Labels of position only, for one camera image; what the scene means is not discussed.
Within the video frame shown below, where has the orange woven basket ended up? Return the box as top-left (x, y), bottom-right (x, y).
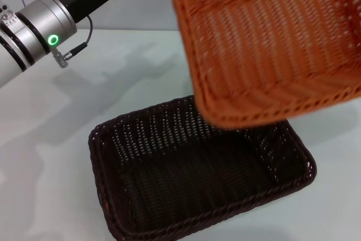
top-left (168, 0), bottom-right (361, 130)

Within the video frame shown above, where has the dark brown woven basket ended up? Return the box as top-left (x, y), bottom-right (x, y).
top-left (87, 95), bottom-right (317, 241)

